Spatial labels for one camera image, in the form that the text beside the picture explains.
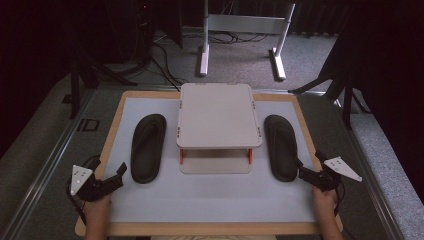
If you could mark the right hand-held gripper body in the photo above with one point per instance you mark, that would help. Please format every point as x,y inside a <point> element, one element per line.
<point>325,180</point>

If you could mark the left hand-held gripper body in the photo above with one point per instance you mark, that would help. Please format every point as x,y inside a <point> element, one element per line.
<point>87,186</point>

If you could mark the black slipper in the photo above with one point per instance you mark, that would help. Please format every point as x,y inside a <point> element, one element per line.
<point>148,148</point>
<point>281,148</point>

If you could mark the white two-tier shoe rack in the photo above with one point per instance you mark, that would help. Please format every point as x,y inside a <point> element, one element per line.
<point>218,116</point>

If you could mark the person's right hand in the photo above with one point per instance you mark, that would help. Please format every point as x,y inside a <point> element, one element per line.
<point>324,201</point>

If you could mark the person's left hand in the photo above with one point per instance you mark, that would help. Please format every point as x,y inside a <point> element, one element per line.
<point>97,207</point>

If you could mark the black tripod stand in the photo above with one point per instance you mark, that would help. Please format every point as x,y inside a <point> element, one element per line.
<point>75,90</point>
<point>346,100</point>

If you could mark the dark computer tower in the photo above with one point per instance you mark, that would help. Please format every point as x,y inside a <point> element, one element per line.
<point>144,30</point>

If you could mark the white metal stand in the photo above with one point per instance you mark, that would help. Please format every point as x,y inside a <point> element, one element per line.
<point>246,23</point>

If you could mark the metal frame rail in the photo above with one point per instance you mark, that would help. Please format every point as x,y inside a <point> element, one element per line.
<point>373,176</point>
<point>43,173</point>

